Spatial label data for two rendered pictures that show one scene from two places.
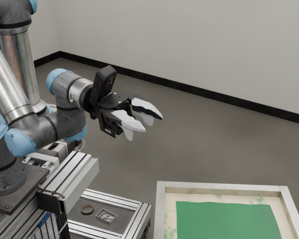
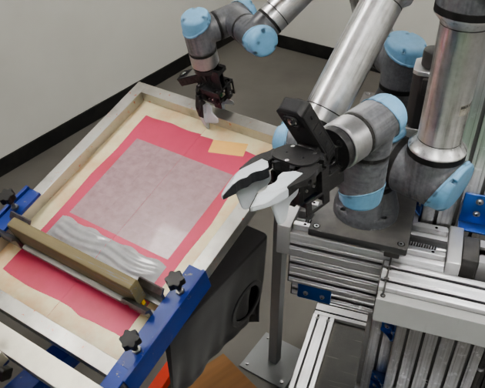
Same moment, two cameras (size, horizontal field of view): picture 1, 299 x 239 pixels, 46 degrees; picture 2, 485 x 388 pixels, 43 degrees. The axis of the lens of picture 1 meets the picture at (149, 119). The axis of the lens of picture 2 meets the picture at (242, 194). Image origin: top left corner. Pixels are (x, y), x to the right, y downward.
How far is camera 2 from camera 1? 91 cm
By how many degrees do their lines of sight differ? 72
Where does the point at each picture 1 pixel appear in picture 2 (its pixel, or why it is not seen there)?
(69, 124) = not seen: hidden behind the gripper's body
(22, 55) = (443, 64)
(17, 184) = (353, 220)
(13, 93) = (326, 83)
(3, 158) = not seen: hidden behind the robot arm
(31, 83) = (438, 113)
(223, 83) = not seen: outside the picture
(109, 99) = (295, 151)
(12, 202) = (325, 227)
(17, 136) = (281, 128)
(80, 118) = (352, 176)
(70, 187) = (409, 301)
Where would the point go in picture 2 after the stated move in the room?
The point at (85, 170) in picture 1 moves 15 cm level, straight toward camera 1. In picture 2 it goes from (458, 315) to (393, 327)
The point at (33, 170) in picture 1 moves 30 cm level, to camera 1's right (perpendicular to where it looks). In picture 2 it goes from (396, 233) to (429, 338)
